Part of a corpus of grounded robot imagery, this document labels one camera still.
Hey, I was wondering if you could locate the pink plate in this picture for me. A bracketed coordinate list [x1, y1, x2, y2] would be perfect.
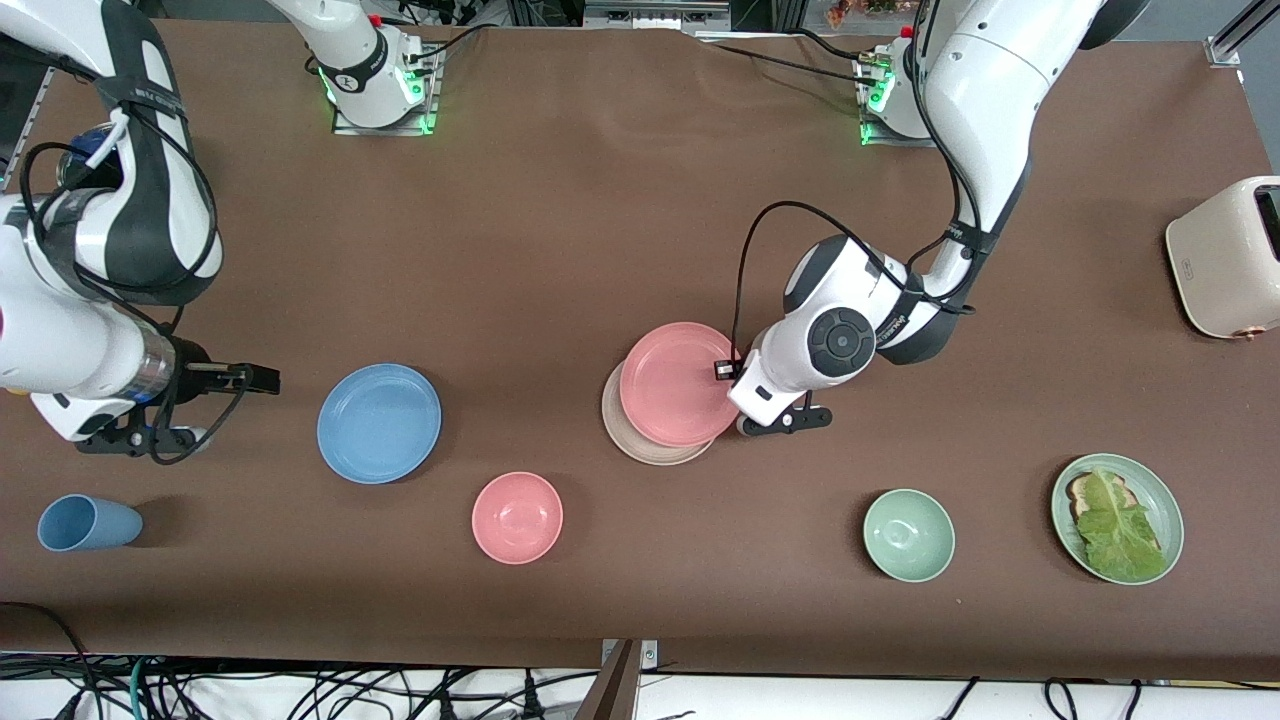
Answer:
[619, 321, 746, 448]

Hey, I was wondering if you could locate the blue plate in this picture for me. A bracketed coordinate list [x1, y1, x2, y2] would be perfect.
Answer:
[317, 363, 442, 485]

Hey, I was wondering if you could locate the beige plate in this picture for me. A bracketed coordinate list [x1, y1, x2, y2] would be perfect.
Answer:
[601, 360, 721, 467]

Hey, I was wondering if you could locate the blue cup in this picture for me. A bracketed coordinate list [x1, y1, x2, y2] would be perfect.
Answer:
[38, 494, 144, 552]

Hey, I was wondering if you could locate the green bowl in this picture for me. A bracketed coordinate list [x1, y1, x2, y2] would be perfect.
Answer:
[863, 488, 956, 583]

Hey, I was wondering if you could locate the black pot with glass lid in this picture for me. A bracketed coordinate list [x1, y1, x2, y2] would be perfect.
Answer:
[58, 124, 126, 191]

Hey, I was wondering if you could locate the pink bowl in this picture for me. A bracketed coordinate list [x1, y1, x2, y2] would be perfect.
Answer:
[471, 471, 564, 565]

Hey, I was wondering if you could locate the grey power strip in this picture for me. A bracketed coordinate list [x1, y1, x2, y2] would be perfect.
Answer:
[585, 0, 731, 29]

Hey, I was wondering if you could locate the toasted bread slice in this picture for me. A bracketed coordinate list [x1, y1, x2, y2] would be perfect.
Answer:
[1066, 473, 1136, 521]

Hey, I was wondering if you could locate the green lettuce leaf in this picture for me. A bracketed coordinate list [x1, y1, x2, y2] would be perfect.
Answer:
[1074, 468, 1166, 581]

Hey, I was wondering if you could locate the green plate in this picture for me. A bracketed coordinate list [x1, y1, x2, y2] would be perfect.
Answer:
[1050, 453, 1185, 586]

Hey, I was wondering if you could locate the beige toaster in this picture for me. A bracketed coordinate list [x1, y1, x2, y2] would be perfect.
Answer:
[1166, 176, 1280, 341]

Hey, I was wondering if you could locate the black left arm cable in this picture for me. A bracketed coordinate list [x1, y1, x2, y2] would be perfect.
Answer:
[733, 0, 986, 373]

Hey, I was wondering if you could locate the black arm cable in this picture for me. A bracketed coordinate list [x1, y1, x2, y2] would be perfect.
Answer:
[733, 0, 986, 373]
[20, 95, 251, 467]

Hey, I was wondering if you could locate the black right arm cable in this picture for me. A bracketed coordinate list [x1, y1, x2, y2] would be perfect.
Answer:
[20, 95, 251, 467]

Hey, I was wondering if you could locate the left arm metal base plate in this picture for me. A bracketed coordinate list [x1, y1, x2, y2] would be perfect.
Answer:
[858, 50, 941, 149]

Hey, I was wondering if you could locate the metal table bracket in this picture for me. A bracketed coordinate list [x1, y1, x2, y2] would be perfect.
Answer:
[600, 639, 659, 671]

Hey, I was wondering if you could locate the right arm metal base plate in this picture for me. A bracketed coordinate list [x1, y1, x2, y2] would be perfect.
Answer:
[332, 45, 441, 136]

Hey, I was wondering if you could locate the black base cable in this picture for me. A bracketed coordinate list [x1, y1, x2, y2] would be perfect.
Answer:
[695, 30, 883, 87]
[405, 20, 491, 63]

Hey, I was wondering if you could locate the aluminium frame profile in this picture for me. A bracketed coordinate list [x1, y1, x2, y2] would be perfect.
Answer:
[1205, 0, 1280, 69]

